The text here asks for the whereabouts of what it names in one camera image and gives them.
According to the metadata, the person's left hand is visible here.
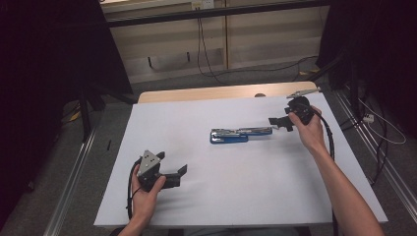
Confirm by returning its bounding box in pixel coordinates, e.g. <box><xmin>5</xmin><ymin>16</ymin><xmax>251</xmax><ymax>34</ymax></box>
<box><xmin>131</xmin><ymin>163</ymin><xmax>167</xmax><ymax>227</ymax></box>

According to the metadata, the person's right hand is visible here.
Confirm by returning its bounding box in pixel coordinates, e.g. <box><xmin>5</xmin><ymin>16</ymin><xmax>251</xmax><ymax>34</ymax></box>
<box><xmin>288</xmin><ymin>105</ymin><xmax>328</xmax><ymax>157</ymax></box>

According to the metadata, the left hand-held gripper cable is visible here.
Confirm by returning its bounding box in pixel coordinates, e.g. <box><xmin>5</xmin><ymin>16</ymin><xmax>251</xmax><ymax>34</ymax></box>
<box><xmin>126</xmin><ymin>156</ymin><xmax>144</xmax><ymax>220</ymax></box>

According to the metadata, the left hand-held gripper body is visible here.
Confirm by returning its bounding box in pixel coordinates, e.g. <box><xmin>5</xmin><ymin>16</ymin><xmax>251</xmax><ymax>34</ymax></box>
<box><xmin>136</xmin><ymin>149</ymin><xmax>182</xmax><ymax>193</ymax></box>

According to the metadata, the blue stapler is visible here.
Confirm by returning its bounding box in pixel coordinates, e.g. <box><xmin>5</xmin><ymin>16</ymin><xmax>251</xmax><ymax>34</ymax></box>
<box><xmin>209</xmin><ymin>126</ymin><xmax>273</xmax><ymax>145</ymax></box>

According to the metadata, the black metal stand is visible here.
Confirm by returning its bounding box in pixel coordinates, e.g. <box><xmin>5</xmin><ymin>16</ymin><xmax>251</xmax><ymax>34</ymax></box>
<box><xmin>308</xmin><ymin>48</ymin><xmax>362</xmax><ymax>122</ymax></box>

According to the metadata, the white wall socket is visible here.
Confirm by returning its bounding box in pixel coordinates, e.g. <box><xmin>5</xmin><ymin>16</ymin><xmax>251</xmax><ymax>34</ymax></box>
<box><xmin>191</xmin><ymin>0</ymin><xmax>215</xmax><ymax>10</ymax></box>

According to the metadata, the hand-held gripper cable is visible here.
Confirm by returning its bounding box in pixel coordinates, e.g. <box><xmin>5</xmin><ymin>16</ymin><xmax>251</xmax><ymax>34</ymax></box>
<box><xmin>311</xmin><ymin>109</ymin><xmax>339</xmax><ymax>236</ymax></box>
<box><xmin>126</xmin><ymin>156</ymin><xmax>144</xmax><ymax>220</ymax></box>

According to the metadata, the black metal crossbar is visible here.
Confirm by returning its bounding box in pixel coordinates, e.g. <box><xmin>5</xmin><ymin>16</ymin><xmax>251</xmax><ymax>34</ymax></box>
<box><xmin>106</xmin><ymin>0</ymin><xmax>330</xmax><ymax>29</ymax></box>

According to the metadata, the black tripod stand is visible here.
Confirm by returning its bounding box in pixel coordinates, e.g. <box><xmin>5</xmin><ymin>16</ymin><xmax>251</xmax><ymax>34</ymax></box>
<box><xmin>77</xmin><ymin>82</ymin><xmax>137</xmax><ymax>143</ymax></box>

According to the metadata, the wooden table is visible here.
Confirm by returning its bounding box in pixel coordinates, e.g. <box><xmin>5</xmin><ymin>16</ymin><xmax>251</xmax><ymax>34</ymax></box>
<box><xmin>137</xmin><ymin>81</ymin><xmax>321</xmax><ymax>104</ymax></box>

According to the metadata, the right hand-held gripper cable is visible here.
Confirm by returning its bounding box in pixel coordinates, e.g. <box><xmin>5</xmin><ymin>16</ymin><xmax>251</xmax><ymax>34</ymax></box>
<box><xmin>311</xmin><ymin>109</ymin><xmax>339</xmax><ymax>236</ymax></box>

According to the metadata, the aluminium floor rail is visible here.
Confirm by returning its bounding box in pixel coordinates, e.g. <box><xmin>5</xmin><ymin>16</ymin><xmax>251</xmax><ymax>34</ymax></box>
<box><xmin>43</xmin><ymin>129</ymin><xmax>97</xmax><ymax>236</ymax></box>
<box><xmin>332</xmin><ymin>89</ymin><xmax>417</xmax><ymax>214</ymax></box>

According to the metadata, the white table cover sheet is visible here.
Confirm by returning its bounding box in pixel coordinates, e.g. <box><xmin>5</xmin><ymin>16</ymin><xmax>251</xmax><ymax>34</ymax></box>
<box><xmin>93</xmin><ymin>92</ymin><xmax>388</xmax><ymax>228</ymax></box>

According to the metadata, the white floor cable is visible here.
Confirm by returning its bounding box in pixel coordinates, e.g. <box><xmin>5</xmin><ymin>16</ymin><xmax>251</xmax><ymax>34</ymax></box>
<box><xmin>357</xmin><ymin>97</ymin><xmax>407</xmax><ymax>146</ymax></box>

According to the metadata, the black wall cable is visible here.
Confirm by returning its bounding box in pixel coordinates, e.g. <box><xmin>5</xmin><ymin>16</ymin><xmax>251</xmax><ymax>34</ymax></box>
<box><xmin>198</xmin><ymin>8</ymin><xmax>321</xmax><ymax>80</ymax></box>
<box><xmin>196</xmin><ymin>8</ymin><xmax>224</xmax><ymax>86</ymax></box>

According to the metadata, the black curtain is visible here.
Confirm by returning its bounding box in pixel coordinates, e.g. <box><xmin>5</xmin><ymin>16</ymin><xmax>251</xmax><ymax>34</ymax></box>
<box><xmin>316</xmin><ymin>0</ymin><xmax>417</xmax><ymax>139</ymax></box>
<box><xmin>0</xmin><ymin>0</ymin><xmax>134</xmax><ymax>227</ymax></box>

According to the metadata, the black floor cable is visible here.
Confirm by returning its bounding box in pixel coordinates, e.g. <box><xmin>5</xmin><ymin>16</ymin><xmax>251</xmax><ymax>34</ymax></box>
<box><xmin>338</xmin><ymin>116</ymin><xmax>391</xmax><ymax>186</ymax></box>

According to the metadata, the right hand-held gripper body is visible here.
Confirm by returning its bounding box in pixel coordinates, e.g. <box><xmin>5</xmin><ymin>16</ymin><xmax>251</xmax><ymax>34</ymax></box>
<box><xmin>283</xmin><ymin>87</ymin><xmax>323</xmax><ymax>127</ymax></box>

